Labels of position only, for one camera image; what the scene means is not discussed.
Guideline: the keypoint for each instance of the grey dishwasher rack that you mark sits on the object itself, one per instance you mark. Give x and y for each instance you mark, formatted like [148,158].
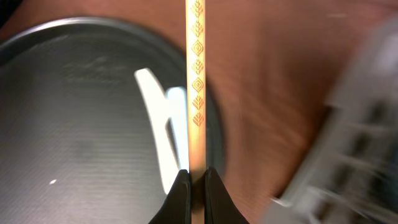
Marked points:
[350,173]

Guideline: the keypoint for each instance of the wooden chopstick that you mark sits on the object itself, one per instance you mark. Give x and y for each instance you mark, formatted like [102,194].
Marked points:
[196,101]

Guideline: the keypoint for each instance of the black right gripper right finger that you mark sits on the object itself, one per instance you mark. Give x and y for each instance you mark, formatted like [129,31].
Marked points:
[219,207]

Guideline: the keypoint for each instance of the light blue plastic knife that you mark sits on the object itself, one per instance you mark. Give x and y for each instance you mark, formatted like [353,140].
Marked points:
[177,99]

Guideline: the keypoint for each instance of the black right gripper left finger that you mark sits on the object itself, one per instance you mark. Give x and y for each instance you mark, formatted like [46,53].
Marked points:
[177,207]

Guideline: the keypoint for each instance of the white plastic knife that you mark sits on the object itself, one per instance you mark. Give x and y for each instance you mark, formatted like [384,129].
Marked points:
[158,112]

